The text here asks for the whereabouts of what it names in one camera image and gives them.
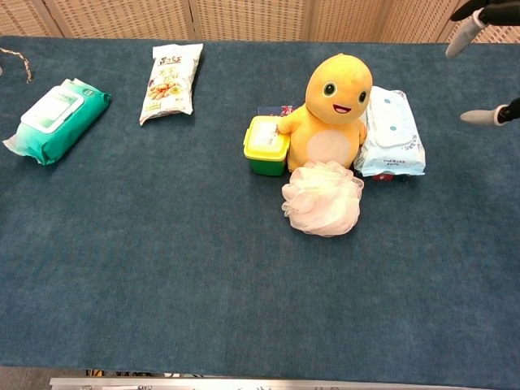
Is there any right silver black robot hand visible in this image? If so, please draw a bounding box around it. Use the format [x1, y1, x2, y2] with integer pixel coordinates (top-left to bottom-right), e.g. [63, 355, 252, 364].
[445, 0, 520, 128]

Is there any yellow plush toy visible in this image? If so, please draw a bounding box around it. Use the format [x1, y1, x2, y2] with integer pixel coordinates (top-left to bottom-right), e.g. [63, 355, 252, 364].
[277, 52, 374, 172]

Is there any light blue wet wipes pack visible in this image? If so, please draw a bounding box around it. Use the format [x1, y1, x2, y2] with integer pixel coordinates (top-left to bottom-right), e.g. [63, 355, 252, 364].
[353, 85, 427, 178]

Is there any woven beige folding screen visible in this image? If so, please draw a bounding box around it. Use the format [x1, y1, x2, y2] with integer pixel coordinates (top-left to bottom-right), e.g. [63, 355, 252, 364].
[0, 0, 520, 44]

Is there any pale pink bath loofah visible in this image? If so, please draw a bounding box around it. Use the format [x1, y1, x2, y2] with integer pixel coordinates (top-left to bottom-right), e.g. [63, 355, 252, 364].
[281, 159, 366, 238]

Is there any green container with yellow lid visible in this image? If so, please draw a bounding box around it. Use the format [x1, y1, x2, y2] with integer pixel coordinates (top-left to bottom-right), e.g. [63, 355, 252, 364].
[243, 115, 292, 176]

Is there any white almond snack bag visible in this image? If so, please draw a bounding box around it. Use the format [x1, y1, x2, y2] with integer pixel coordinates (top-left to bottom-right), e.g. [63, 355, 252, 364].
[139, 42, 204, 127]

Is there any blue carpet table cover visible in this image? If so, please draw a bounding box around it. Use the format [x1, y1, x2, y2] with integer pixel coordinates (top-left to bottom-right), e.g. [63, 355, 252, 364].
[0, 35, 520, 389]

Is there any green wet wipes pack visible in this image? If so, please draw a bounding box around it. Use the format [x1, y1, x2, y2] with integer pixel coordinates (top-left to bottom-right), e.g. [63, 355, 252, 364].
[2, 77, 112, 167]

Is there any aluminium profile rail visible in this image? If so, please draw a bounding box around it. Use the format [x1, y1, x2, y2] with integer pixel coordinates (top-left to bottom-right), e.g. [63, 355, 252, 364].
[49, 376, 520, 390]

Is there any braided beige cord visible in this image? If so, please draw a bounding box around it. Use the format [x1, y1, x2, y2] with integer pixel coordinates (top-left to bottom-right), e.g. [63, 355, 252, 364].
[0, 46, 33, 85]

